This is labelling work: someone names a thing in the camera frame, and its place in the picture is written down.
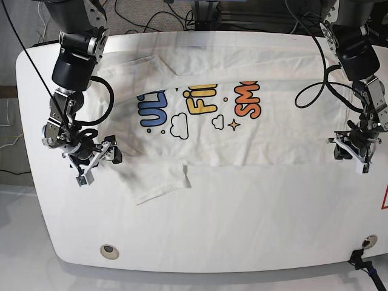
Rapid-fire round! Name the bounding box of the left table cable grommet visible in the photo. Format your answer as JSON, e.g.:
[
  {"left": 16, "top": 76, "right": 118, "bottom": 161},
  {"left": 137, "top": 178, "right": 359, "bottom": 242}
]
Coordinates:
[{"left": 100, "top": 244, "right": 119, "bottom": 260}]

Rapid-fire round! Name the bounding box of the black aluminium frame stand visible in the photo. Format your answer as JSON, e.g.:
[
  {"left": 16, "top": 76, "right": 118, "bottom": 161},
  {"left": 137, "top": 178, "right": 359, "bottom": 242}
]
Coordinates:
[{"left": 190, "top": 1, "right": 221, "bottom": 31}]

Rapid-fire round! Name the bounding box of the right table cable grommet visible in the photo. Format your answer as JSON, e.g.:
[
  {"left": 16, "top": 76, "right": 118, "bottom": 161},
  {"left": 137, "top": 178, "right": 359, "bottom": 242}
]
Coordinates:
[{"left": 361, "top": 235, "right": 378, "bottom": 249}]

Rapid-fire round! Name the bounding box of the table cable grommet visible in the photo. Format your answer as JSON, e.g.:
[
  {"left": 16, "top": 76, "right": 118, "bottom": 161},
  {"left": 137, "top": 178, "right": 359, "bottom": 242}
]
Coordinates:
[
  {"left": 361, "top": 235, "right": 378, "bottom": 249},
  {"left": 100, "top": 244, "right": 119, "bottom": 260}
]

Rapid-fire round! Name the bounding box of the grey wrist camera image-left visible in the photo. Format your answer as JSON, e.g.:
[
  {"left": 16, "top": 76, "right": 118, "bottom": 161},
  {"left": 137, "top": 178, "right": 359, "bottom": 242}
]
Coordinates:
[{"left": 76, "top": 172, "right": 94, "bottom": 187}]

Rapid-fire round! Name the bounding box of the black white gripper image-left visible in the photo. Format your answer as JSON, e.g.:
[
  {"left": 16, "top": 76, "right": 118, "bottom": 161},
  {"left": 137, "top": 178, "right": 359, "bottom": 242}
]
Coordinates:
[{"left": 62, "top": 135, "right": 122, "bottom": 177}]

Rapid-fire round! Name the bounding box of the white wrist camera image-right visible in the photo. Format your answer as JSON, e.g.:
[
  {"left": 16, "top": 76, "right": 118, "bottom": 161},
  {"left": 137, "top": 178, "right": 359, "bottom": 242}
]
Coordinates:
[{"left": 355, "top": 161, "right": 370, "bottom": 175}]

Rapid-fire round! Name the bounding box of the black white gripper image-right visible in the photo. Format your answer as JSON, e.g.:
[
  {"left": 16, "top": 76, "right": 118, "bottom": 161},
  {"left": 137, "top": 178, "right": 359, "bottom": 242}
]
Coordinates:
[{"left": 327, "top": 129, "right": 381, "bottom": 165}]

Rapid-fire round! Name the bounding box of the black table clamp with cable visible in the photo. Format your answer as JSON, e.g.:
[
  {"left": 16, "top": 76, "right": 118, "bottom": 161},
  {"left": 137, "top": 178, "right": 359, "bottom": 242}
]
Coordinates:
[{"left": 348, "top": 249, "right": 387, "bottom": 291}]

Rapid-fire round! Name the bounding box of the white printed T-shirt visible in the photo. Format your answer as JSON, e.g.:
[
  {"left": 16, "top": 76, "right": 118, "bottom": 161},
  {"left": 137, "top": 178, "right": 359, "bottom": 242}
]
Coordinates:
[{"left": 97, "top": 46, "right": 350, "bottom": 204}]

